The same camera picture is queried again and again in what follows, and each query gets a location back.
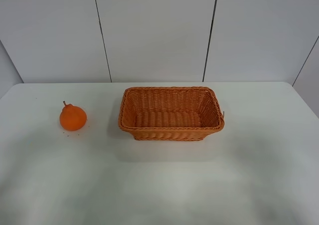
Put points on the orange with stem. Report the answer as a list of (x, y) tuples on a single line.
[(72, 118)]

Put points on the orange wicker basket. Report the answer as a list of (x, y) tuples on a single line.
[(170, 113)]

